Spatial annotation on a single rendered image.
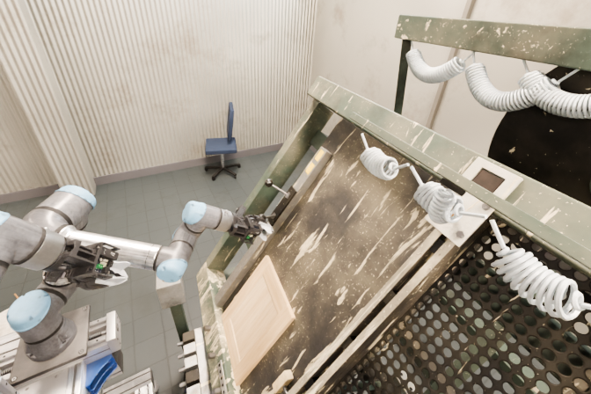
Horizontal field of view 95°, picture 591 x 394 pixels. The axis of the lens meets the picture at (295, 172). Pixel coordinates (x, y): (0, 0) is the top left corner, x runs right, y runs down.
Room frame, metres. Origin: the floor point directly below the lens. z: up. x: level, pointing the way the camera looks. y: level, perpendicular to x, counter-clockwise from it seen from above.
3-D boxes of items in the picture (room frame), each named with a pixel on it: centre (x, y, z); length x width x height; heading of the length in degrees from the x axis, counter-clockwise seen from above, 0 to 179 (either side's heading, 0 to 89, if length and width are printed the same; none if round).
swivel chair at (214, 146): (3.48, 1.08, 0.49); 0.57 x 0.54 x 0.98; 126
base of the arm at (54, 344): (0.53, 0.90, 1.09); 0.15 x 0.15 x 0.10
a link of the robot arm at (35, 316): (0.53, 0.90, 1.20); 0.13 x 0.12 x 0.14; 3
